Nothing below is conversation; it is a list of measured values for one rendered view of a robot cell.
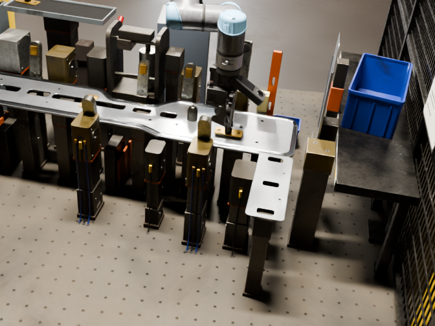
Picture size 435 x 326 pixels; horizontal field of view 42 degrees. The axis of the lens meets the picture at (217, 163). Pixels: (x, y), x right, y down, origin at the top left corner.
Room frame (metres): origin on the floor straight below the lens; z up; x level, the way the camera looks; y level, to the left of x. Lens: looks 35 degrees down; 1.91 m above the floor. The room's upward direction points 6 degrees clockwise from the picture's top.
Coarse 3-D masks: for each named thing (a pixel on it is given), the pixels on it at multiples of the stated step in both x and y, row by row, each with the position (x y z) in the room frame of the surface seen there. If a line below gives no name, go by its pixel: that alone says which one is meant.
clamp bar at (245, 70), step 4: (244, 44) 1.64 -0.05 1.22; (248, 44) 1.67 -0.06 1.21; (244, 48) 1.64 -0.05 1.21; (248, 48) 1.64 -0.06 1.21; (244, 52) 1.64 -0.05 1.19; (248, 52) 1.67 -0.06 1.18; (244, 56) 1.67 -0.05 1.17; (248, 56) 1.66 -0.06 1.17; (244, 60) 1.67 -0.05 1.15; (248, 60) 1.66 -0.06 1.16; (244, 64) 1.66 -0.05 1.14; (248, 64) 1.65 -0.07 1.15; (244, 68) 1.66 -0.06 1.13; (248, 68) 1.65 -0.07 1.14; (240, 72) 1.66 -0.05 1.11; (244, 72) 1.66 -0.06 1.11; (248, 72) 1.65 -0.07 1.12; (244, 76) 1.66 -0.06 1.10
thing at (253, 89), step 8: (232, 80) 1.44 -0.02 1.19; (240, 80) 1.45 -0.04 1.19; (248, 80) 1.47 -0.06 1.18; (240, 88) 1.44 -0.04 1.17; (248, 88) 1.44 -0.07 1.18; (256, 88) 1.46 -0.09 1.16; (248, 96) 1.43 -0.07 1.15; (256, 96) 1.43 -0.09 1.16; (264, 96) 1.45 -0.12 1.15; (256, 104) 1.43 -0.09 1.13
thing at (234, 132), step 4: (216, 128) 1.48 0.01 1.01; (220, 128) 1.48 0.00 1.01; (224, 128) 1.48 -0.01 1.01; (216, 132) 1.45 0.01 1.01; (220, 132) 1.46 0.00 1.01; (224, 132) 1.46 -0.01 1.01; (228, 132) 1.46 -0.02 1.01; (232, 132) 1.46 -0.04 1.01; (236, 132) 1.47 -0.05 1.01; (240, 132) 1.47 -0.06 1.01; (236, 136) 1.44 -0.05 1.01; (240, 136) 1.44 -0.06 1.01
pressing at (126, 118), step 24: (0, 72) 1.71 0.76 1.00; (0, 96) 1.55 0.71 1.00; (24, 96) 1.57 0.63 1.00; (48, 96) 1.58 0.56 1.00; (72, 96) 1.60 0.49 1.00; (120, 120) 1.48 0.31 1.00; (144, 120) 1.49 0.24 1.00; (168, 120) 1.51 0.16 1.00; (240, 120) 1.55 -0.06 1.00; (264, 120) 1.57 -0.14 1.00; (288, 120) 1.58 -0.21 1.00; (216, 144) 1.40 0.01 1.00; (240, 144) 1.41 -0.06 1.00; (264, 144) 1.42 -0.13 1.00; (288, 144) 1.44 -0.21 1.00
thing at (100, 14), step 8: (40, 0) 2.00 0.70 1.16; (48, 0) 2.01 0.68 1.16; (32, 8) 1.91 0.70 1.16; (40, 8) 1.92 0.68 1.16; (48, 8) 1.92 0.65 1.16; (56, 8) 1.93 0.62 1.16; (64, 8) 1.94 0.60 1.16; (72, 8) 1.95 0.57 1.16; (80, 8) 1.95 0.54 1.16; (88, 8) 1.96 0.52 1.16; (96, 8) 1.97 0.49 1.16; (104, 8) 1.98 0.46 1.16; (80, 16) 1.88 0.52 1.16; (88, 16) 1.89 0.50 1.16; (96, 16) 1.90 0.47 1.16; (104, 16) 1.90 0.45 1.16
